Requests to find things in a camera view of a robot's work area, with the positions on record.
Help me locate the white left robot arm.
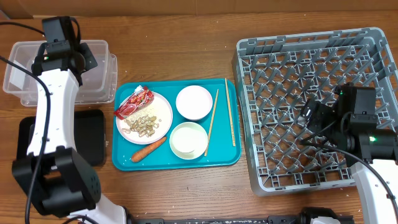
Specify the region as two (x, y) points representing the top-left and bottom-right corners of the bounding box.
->
(12, 16), (133, 223)

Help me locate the orange carrot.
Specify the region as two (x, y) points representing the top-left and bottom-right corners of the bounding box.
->
(131, 136), (167, 163)

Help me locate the grey dishwasher rack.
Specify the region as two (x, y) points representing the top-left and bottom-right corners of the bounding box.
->
(233, 27), (397, 196)

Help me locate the black plastic bin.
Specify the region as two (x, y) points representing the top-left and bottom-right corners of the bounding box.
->
(14, 110), (106, 167)

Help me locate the pale green bowl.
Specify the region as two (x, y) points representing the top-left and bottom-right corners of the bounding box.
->
(169, 122), (208, 160)

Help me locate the wooden chopstick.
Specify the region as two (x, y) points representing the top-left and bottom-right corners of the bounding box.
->
(204, 89), (219, 157)
(224, 78), (236, 147)

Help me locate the left wooden chopstick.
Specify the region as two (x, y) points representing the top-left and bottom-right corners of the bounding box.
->
(204, 89), (219, 157)

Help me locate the clear plastic bin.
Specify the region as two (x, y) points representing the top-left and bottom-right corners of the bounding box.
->
(2, 40), (118, 106)

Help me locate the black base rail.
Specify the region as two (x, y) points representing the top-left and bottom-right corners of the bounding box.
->
(129, 207), (354, 224)

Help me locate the right wooden chopstick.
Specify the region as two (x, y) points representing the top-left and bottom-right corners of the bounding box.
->
(224, 78), (236, 147)

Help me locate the red snack wrapper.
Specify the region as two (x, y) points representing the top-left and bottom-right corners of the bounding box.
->
(114, 85), (154, 120)

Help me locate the white plate with food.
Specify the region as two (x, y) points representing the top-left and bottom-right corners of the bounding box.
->
(116, 93), (173, 144)

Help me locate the teal plastic tray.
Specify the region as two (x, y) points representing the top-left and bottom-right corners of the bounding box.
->
(112, 78), (242, 171)

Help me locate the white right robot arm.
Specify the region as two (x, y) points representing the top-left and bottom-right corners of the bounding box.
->
(300, 83), (397, 223)

